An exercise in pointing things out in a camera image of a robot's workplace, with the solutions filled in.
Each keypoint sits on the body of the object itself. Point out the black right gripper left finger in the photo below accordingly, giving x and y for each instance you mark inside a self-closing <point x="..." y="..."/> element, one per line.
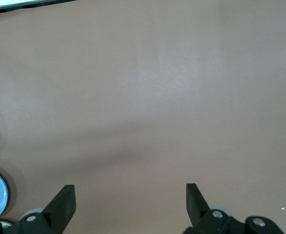
<point x="60" y="209"/>

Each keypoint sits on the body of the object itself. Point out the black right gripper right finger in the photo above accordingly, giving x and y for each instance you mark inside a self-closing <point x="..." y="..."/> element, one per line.
<point x="196" y="207"/>

